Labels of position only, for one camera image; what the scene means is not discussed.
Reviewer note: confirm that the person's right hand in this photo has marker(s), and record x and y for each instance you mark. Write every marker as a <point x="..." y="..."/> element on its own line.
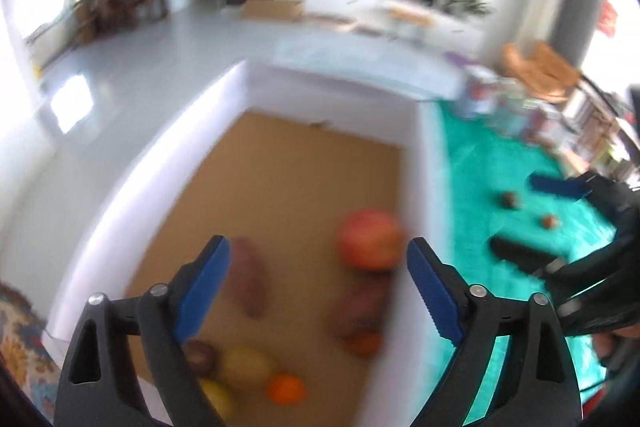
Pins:
<point x="607" y="347"/>

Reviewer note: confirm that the clear glass jar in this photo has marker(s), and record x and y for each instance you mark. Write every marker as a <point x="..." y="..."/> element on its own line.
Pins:
<point x="510" y="109"/>

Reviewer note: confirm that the red apple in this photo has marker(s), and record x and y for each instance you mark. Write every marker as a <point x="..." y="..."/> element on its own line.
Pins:
<point x="371" y="239"/>

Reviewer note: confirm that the brownish spotted orange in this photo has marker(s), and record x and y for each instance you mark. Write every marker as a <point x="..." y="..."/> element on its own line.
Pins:
<point x="549" y="221"/>

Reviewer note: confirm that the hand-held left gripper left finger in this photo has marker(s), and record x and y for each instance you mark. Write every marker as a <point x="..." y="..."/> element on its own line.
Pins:
<point x="202" y="292"/>

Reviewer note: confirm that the dark brown round fruit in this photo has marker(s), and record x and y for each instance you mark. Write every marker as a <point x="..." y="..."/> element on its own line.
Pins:
<point x="201" y="355"/>

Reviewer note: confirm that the brown cardboard box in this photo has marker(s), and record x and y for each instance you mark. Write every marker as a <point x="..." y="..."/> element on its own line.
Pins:
<point x="272" y="9"/>

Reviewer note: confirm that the elongated brown fruit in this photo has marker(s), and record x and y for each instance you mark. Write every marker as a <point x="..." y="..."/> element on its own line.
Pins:
<point x="248" y="277"/>

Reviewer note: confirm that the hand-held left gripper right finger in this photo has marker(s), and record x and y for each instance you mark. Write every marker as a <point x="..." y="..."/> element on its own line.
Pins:
<point x="435" y="294"/>

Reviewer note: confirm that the round brown speckled fruit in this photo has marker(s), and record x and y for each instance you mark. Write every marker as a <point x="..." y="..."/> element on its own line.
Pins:
<point x="362" y="307"/>

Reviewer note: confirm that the small orange tangerine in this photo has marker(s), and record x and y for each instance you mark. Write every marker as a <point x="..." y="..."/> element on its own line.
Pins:
<point x="362" y="344"/>

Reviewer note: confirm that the white television stand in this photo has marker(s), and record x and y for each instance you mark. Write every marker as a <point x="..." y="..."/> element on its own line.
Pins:
<point x="385" y="19"/>

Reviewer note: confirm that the dark avocado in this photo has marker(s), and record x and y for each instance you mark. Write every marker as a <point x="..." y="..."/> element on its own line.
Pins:
<point x="510" y="200"/>

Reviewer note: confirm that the wooden side furniture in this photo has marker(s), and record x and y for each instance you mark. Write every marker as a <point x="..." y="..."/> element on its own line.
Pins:
<point x="130" y="2"/>

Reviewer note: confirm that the orange lounge chair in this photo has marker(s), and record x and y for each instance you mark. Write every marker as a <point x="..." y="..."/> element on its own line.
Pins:
<point x="540" y="69"/>

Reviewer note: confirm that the green potted plant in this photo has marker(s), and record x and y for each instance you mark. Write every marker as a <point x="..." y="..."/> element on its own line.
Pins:
<point x="465" y="3"/>

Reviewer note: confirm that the colourful patterned rug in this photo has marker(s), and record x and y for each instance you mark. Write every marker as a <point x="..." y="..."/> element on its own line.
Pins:
<point x="20" y="337"/>

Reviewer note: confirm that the red wall hanging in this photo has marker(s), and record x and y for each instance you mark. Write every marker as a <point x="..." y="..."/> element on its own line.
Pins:
<point x="607" y="18"/>

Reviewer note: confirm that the white cardboard box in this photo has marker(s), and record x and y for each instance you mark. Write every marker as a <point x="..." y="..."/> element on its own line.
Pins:
<point x="300" y="167"/>

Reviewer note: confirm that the green patterned tablecloth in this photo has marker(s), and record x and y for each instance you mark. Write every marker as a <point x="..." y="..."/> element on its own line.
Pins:
<point x="480" y="167"/>

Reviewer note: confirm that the yellow-green pear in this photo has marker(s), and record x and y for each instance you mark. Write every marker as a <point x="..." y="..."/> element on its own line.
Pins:
<point x="246" y="366"/>

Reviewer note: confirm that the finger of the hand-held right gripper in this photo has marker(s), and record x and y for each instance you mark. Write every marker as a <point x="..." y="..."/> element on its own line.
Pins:
<point x="557" y="187"/>
<point x="520" y="252"/>

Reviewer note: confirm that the yellow round fruit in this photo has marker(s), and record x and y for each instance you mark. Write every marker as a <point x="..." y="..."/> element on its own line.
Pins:
<point x="216" y="399"/>

